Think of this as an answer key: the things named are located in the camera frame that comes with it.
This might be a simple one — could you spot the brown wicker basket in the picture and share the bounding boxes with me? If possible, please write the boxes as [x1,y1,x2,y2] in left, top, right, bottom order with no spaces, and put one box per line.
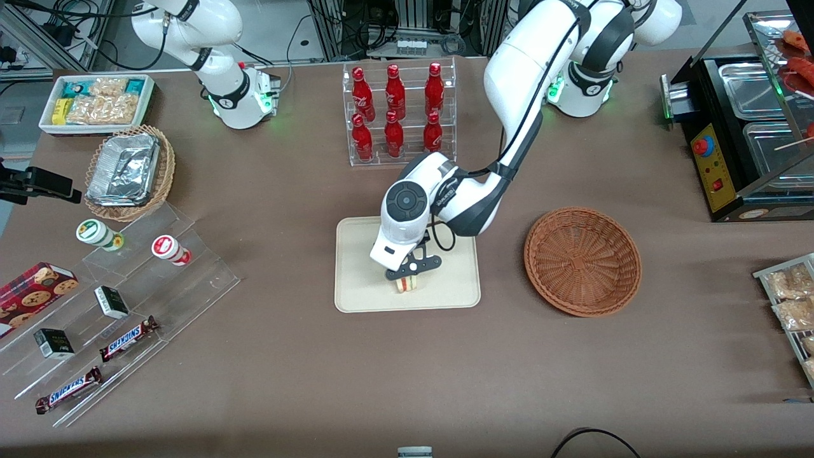
[523,207,642,318]

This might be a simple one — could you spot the white rectangular snack bin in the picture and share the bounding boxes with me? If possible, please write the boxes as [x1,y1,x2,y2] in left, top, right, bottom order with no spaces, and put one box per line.
[39,74,156,137]

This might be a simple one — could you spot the aluminium frame rack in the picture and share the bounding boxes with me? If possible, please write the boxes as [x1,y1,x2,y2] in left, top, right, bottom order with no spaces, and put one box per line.
[0,0,116,81]

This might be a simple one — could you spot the red-capped drink bottle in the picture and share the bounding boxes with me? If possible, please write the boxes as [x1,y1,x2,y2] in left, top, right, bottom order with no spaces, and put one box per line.
[151,234,192,267]

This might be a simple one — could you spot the clear acrylic bottle rack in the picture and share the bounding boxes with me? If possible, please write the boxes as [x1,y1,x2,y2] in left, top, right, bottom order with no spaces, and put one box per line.
[343,57,458,168]

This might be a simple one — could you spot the red cola bottle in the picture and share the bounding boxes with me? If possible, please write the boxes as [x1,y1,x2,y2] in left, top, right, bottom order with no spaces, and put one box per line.
[383,111,405,159]
[385,64,407,121]
[351,114,375,162]
[422,111,444,156]
[352,67,376,123]
[424,62,445,118]

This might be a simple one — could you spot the green-capped drink bottle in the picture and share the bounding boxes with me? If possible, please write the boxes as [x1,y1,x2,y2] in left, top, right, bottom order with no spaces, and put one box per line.
[76,218,125,252]

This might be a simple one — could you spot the Snickers chocolate bar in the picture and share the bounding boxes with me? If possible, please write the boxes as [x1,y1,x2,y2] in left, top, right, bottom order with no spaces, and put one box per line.
[34,366,103,415]
[99,316,160,363]

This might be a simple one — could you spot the clear acrylic stepped shelf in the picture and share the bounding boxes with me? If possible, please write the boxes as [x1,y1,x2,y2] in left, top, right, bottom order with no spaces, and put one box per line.
[0,202,242,429]

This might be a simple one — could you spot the beige plastic tray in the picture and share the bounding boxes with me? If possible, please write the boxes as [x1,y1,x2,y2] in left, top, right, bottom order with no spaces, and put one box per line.
[335,215,481,314]

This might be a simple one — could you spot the light wicker basket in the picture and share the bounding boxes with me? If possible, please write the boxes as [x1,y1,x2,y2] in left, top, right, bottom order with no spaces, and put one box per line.
[84,124,176,223]

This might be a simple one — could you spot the red sausages on rack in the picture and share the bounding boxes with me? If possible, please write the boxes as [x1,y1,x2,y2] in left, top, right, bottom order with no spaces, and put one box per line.
[780,29,814,96]

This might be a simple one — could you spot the aluminium foil container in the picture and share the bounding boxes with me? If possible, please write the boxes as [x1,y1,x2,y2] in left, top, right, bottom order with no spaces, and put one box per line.
[86,133,161,208]

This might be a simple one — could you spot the steel pan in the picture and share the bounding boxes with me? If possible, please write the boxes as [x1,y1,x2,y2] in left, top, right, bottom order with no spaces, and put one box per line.
[742,120,814,185]
[717,61,796,120]

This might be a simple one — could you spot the small dark green box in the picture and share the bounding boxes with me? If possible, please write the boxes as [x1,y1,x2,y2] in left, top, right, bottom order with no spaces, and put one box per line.
[33,328,76,360]
[93,286,130,319]

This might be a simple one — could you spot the black floor cable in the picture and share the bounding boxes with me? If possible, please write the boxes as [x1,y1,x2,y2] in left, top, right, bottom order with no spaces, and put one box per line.
[549,427,644,458]

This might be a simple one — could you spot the wire snack tray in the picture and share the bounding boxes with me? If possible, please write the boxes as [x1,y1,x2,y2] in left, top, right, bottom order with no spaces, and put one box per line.
[753,253,814,390]

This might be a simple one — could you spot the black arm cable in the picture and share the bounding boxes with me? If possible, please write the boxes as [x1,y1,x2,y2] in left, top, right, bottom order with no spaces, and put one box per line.
[429,0,602,253]

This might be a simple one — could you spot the small clear bag of crackers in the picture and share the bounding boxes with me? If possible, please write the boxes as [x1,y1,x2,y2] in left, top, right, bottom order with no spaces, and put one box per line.
[88,77,128,97]

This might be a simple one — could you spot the black food warmer machine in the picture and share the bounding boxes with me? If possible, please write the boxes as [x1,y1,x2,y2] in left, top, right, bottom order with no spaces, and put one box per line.
[660,10,814,223]

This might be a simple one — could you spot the red cookie box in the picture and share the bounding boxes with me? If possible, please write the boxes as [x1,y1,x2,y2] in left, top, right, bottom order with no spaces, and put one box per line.
[0,261,79,339]

